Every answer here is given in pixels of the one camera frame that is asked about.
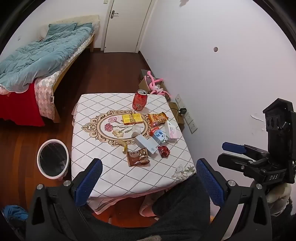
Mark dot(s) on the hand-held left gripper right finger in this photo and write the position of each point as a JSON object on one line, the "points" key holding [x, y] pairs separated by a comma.
{"points": [[211, 183]]}

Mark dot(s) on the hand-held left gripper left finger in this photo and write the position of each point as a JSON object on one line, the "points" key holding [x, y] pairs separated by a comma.
{"points": [[89, 183]]}

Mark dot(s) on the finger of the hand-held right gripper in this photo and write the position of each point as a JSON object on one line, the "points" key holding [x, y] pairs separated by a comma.
{"points": [[233, 147], [233, 162]]}

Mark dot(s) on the white round bin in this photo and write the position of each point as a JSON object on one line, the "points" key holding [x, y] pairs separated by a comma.
{"points": [[53, 174]]}

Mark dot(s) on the clear plastic cup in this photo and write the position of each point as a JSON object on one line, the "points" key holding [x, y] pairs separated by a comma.
{"points": [[136, 131]]}

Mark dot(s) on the orange snack packet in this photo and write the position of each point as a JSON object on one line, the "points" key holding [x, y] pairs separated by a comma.
{"points": [[157, 119]]}

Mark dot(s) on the person's right forearm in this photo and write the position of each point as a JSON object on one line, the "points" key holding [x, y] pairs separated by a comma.
{"points": [[278, 197]]}

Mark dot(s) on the person's dark fleece leg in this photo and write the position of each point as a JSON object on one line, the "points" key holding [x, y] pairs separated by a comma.
{"points": [[182, 208]]}

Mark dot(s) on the yellow fruit peel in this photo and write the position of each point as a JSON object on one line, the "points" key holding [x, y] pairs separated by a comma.
{"points": [[124, 147]]}

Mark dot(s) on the table with patterned cloth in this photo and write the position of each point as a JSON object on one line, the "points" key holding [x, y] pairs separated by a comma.
{"points": [[92, 129]]}

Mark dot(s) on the brown snack packet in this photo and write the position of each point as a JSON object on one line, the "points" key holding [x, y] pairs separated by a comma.
{"points": [[137, 157]]}

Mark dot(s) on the small red packet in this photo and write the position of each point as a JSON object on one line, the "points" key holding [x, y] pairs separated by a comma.
{"points": [[163, 151]]}

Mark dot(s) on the black charger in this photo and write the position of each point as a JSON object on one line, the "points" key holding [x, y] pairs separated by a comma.
{"points": [[183, 111]]}

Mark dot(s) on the pink and white box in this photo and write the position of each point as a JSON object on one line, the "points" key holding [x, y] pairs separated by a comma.
{"points": [[172, 132]]}

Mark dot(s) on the white long box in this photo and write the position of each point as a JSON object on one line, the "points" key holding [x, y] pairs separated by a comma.
{"points": [[145, 144]]}

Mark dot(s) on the blue and white milk carton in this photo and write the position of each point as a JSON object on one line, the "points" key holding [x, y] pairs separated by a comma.
{"points": [[160, 136]]}

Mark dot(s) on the yellow flat box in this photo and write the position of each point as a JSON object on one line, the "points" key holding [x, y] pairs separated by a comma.
{"points": [[131, 119]]}

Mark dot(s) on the red wrapper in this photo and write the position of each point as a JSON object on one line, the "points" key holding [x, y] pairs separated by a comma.
{"points": [[152, 131]]}

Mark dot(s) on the blue cloth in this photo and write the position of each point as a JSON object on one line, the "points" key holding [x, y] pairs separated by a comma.
{"points": [[15, 212]]}

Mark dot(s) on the red drink can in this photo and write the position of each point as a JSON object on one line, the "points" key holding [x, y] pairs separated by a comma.
{"points": [[139, 100]]}

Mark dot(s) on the grey checkered bed sheet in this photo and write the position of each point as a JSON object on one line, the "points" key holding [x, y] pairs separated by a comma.
{"points": [[45, 92]]}

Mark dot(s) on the pink plush toy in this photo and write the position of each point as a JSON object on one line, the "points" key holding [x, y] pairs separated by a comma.
{"points": [[152, 84]]}

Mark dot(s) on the red blanket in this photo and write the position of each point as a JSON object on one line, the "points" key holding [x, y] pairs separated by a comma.
{"points": [[18, 106]]}

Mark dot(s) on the open cardboard box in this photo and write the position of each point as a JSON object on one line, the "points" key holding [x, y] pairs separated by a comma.
{"points": [[143, 83]]}

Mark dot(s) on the bed with blue duvet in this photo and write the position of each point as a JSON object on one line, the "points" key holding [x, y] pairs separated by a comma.
{"points": [[37, 58]]}

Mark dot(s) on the blue pillow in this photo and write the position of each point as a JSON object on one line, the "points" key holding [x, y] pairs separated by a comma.
{"points": [[60, 29]]}

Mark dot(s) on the white door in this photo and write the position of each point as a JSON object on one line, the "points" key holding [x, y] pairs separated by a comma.
{"points": [[127, 25]]}

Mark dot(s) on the wooden bed frame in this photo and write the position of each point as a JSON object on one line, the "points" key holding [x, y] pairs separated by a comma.
{"points": [[69, 69]]}

